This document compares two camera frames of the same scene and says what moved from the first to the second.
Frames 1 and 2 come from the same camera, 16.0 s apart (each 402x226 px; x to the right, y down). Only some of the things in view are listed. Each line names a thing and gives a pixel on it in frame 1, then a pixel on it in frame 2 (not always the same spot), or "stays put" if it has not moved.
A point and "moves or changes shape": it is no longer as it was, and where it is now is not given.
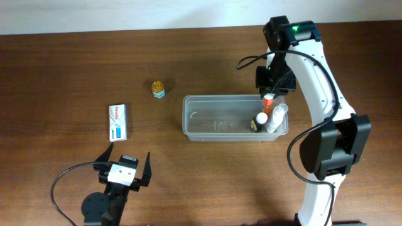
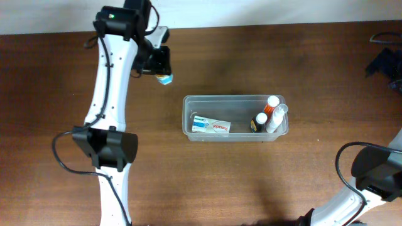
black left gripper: (138, 182) → (161, 63)
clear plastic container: (228, 118) stays put
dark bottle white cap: (258, 123) stays put
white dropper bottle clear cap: (278, 113) stays put
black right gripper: (275, 86) → (382, 64)
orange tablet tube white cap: (267, 103) moves or changes shape
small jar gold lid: (157, 89) → (164, 79)
